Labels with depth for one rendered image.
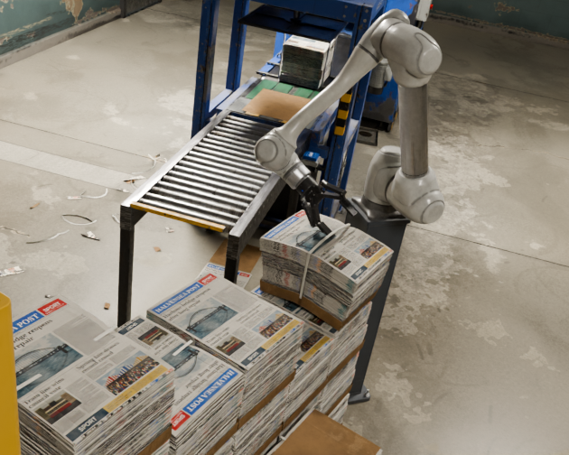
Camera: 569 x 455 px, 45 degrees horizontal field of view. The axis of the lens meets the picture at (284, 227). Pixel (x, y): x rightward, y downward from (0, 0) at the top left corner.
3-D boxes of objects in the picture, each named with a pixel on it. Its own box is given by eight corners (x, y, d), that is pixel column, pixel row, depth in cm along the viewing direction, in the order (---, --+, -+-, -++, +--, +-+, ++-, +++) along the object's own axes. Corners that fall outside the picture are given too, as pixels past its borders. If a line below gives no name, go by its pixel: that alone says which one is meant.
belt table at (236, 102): (317, 147, 411) (320, 132, 406) (214, 122, 422) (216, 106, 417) (340, 111, 471) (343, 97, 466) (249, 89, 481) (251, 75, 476)
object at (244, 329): (304, 324, 206) (305, 321, 206) (246, 372, 185) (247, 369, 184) (210, 272, 222) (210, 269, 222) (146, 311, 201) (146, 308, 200)
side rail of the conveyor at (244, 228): (237, 260, 299) (240, 236, 293) (225, 257, 300) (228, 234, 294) (309, 149, 413) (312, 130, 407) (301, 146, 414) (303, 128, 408)
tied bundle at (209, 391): (238, 432, 197) (248, 371, 185) (171, 501, 174) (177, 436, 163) (137, 371, 212) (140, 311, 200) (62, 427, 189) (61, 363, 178)
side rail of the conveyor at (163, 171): (129, 230, 307) (130, 207, 301) (118, 227, 308) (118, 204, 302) (229, 129, 421) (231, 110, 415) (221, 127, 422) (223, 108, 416)
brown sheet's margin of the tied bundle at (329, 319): (375, 296, 264) (379, 288, 262) (339, 331, 243) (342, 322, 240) (340, 273, 270) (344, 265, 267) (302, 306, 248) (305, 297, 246)
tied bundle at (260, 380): (295, 381, 218) (307, 323, 207) (237, 433, 196) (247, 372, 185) (203, 326, 235) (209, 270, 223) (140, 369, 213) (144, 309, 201)
